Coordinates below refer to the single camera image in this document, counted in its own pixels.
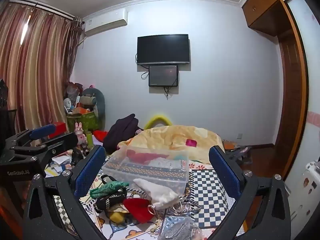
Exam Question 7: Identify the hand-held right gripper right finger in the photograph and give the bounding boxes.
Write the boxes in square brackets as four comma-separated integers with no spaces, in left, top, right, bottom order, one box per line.
[207,145,292,240]

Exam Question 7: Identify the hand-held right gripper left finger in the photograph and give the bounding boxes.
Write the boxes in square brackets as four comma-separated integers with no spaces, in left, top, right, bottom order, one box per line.
[24,145,110,240]

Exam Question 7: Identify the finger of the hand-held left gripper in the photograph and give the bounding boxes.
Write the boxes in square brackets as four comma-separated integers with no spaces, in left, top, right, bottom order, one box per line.
[14,132,79,171]
[4,123,57,151]

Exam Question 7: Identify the green knitted pouch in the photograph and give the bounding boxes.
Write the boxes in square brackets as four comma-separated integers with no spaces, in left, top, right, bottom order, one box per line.
[89,181,130,199]

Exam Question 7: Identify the clear plastic storage box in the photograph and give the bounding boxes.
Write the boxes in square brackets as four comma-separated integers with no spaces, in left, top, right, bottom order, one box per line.
[101,146,189,197]

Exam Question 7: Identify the red heart plush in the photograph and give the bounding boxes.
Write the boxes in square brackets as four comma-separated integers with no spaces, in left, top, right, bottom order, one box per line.
[122,197,157,224]

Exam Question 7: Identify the white drawstring pouch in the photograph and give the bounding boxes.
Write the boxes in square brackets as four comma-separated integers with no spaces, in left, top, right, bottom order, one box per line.
[132,178,180,209]

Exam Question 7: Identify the yellow soft toy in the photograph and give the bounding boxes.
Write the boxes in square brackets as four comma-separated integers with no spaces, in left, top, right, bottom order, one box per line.
[109,211,127,223]

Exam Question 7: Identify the red box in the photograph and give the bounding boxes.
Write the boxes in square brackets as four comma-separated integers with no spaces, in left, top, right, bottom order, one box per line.
[49,121,67,139]

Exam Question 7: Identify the dark figurine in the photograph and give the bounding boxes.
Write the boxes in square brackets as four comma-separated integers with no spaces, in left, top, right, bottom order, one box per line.
[71,147,85,167]

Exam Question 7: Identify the pink rabbit toy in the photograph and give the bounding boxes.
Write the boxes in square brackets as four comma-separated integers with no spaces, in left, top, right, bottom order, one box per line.
[74,122,87,145]

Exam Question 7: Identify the grey floor clutter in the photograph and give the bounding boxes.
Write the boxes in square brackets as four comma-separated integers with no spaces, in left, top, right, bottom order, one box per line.
[228,146,252,166]

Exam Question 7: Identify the scattered papers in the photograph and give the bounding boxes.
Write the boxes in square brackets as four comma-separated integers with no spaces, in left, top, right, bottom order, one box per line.
[45,153,75,178]

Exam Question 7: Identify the orange book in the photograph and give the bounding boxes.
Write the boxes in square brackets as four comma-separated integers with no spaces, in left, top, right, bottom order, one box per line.
[222,140,238,151]

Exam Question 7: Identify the green storage bag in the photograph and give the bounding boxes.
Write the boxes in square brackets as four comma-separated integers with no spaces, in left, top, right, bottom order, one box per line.
[66,111,99,136]

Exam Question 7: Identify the red cushion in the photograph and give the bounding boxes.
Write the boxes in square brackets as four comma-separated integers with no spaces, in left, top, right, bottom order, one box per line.
[93,130,109,142]

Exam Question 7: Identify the grey plush toy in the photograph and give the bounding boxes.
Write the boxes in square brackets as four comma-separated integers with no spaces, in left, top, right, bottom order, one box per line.
[80,88,106,128]

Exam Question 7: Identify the black garment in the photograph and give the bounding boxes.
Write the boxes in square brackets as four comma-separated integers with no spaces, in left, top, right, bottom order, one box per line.
[103,113,139,155]

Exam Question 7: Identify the red cloth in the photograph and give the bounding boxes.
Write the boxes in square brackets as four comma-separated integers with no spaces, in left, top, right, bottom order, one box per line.
[126,150,171,166]

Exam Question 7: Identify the white patterned cloth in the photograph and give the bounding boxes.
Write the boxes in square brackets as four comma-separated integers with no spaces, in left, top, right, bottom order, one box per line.
[149,157,186,173]

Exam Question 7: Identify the striped brown curtain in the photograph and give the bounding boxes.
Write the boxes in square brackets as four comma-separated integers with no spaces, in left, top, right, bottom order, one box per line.
[0,1,83,137]

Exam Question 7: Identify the yellow quilt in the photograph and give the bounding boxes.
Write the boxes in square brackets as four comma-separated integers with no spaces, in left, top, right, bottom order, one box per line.
[117,125,224,165]

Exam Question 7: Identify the grey mesh pouch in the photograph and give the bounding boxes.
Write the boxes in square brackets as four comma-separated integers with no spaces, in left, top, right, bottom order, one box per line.
[160,216,204,240]

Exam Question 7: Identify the white appliance with stickers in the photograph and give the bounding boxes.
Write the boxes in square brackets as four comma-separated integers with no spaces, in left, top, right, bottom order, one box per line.
[284,159,320,227]

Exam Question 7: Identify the yellow neck pillow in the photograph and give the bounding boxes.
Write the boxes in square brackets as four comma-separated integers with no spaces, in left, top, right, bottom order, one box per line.
[144,115,173,131]

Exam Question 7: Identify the wooden wardrobe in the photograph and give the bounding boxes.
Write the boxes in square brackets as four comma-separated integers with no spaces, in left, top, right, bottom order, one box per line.
[241,0,309,181]

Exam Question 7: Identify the small black monitor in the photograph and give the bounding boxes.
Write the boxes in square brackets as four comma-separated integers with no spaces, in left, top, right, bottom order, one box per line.
[148,65,179,87]

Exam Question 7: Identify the white air conditioner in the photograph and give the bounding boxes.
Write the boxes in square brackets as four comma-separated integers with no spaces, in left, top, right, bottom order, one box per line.
[82,8,129,36]

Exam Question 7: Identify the black strap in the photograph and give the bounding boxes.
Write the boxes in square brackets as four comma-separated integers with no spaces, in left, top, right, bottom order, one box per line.
[100,175,118,185]

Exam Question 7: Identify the black pouch with chain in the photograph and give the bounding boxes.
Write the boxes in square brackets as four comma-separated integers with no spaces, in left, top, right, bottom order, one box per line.
[95,192,128,213]

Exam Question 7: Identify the black white braided cord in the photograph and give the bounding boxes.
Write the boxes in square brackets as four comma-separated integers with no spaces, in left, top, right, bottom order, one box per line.
[172,197,201,214]

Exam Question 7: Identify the black wall television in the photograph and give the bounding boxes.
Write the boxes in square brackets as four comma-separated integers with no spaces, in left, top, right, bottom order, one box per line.
[137,34,191,66]

